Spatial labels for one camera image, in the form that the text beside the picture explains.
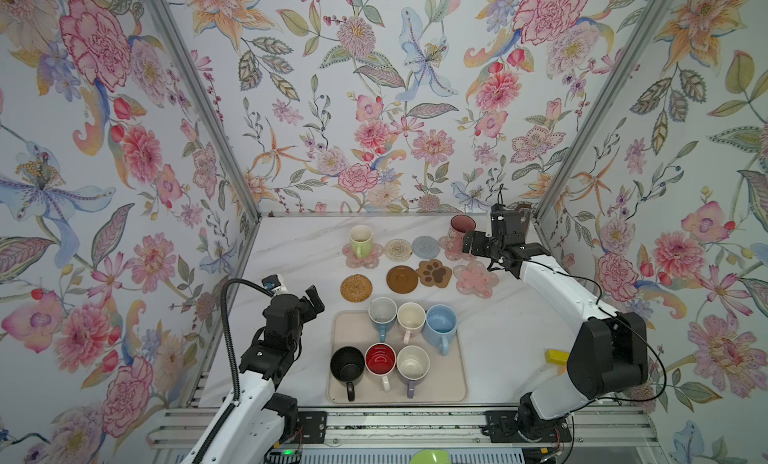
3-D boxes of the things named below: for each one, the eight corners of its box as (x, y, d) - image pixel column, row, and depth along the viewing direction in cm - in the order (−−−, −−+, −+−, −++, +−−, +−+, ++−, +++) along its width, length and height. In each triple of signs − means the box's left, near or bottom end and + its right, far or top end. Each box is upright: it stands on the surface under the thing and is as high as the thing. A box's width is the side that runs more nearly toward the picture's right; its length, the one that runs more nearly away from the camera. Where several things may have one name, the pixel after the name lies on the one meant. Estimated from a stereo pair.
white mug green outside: (350, 268, 108) (347, 250, 100) (352, 242, 115) (350, 224, 107) (372, 268, 108) (371, 250, 100) (373, 242, 115) (372, 224, 107)
